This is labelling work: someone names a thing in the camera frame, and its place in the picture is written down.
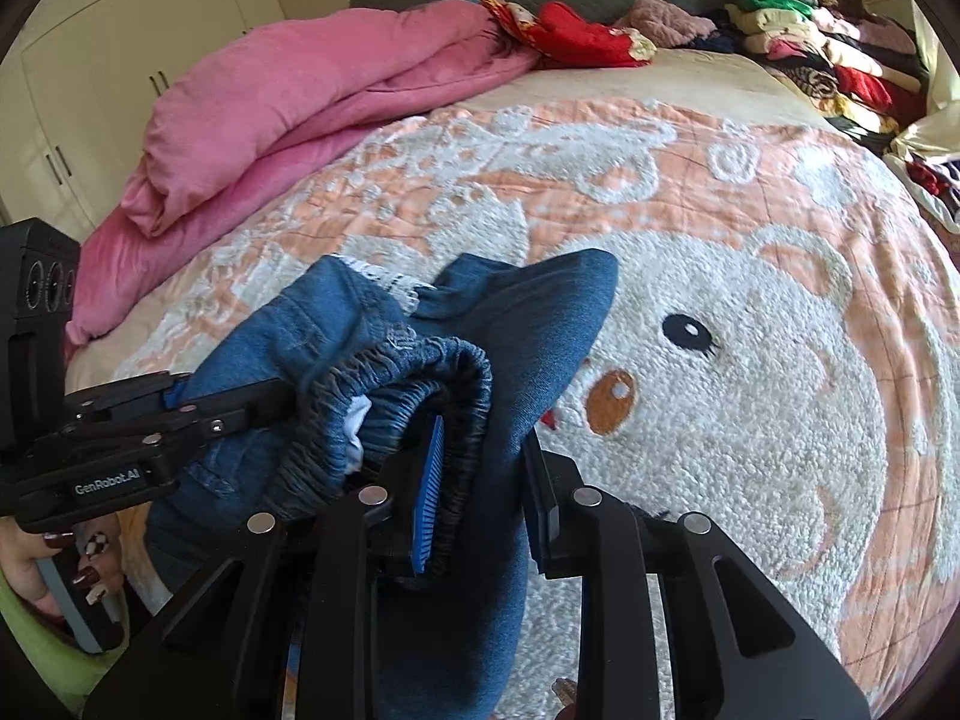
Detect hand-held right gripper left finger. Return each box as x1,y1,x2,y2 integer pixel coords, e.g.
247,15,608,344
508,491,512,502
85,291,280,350
82,416,451,720

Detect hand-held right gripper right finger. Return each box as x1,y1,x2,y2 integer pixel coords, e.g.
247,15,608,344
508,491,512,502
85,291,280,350
521,435,871,720

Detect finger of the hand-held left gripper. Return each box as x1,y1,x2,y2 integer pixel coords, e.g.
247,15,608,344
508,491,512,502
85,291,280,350
71,381,301,460
64,371,197,428

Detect blue denim pants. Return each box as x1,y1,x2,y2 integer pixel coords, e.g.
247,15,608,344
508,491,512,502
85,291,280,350
142,247,620,720

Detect person's left hand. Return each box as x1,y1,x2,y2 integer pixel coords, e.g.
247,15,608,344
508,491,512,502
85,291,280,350
0,527,126,620

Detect peach and white printed blanket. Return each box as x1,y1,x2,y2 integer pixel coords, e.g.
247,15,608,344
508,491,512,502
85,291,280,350
64,45,960,720

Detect person's green garment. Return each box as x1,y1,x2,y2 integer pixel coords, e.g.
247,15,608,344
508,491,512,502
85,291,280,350
0,570,102,715

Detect pink blanket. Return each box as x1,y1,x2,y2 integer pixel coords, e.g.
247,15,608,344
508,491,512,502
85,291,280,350
64,0,539,347

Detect cream wardrobe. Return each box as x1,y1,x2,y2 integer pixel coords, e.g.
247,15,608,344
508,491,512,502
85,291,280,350
0,0,287,242

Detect red patterned garment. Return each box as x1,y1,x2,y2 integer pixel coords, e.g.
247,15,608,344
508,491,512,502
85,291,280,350
474,0,659,70

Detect mauve fuzzy garment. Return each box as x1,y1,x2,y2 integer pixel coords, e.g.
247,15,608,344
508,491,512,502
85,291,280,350
615,0,719,51

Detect cream plastic bag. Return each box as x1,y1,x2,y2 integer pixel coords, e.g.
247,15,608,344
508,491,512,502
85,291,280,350
883,115,960,236

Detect pile of folded clothes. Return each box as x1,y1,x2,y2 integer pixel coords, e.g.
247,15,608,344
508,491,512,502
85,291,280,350
701,0,929,156

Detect cream curtain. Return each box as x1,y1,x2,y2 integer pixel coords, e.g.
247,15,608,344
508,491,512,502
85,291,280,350
910,0,948,128

